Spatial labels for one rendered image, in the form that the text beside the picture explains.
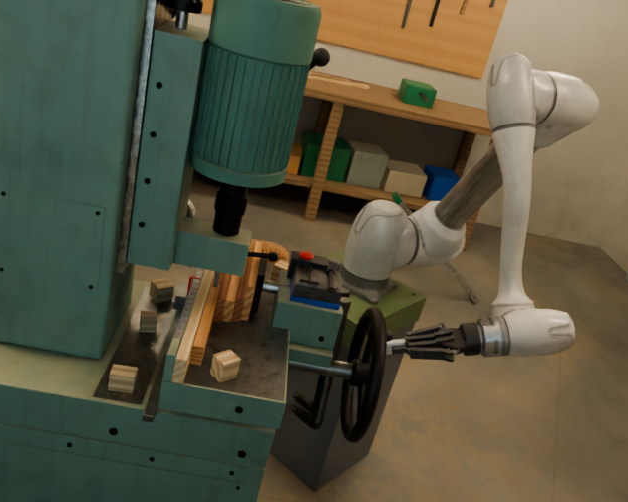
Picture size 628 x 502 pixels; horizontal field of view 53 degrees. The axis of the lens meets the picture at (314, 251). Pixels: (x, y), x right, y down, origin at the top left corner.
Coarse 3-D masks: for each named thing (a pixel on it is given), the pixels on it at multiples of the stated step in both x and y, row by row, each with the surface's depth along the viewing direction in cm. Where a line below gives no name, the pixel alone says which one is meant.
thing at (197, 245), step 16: (192, 224) 122; (208, 224) 123; (176, 240) 119; (192, 240) 119; (208, 240) 119; (224, 240) 119; (240, 240) 120; (176, 256) 120; (192, 256) 120; (208, 256) 120; (224, 256) 120; (240, 256) 120; (224, 272) 122; (240, 272) 122
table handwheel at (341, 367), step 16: (368, 320) 140; (384, 320) 130; (368, 336) 134; (384, 336) 126; (352, 352) 148; (368, 352) 134; (384, 352) 124; (288, 368) 134; (304, 368) 133; (320, 368) 133; (336, 368) 134; (352, 368) 134; (368, 368) 134; (384, 368) 123; (352, 384) 134; (368, 384) 122; (352, 400) 145; (368, 400) 122; (352, 416) 142; (368, 416) 123; (352, 432) 127
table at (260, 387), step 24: (264, 312) 132; (216, 336) 120; (240, 336) 122; (264, 336) 124; (288, 336) 126; (264, 360) 117; (312, 360) 129; (168, 384) 106; (192, 384) 106; (216, 384) 108; (240, 384) 109; (264, 384) 111; (168, 408) 108; (192, 408) 108; (216, 408) 108; (240, 408) 108; (264, 408) 108
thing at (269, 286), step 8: (264, 264) 130; (264, 272) 127; (256, 280) 127; (264, 280) 131; (256, 288) 127; (264, 288) 131; (272, 288) 131; (256, 296) 128; (256, 304) 129; (256, 312) 129
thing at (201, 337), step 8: (208, 296) 125; (216, 296) 125; (208, 304) 122; (208, 312) 120; (200, 320) 117; (208, 320) 117; (200, 328) 114; (208, 328) 115; (200, 336) 112; (200, 344) 110; (192, 352) 110; (200, 352) 110; (192, 360) 111; (200, 360) 111
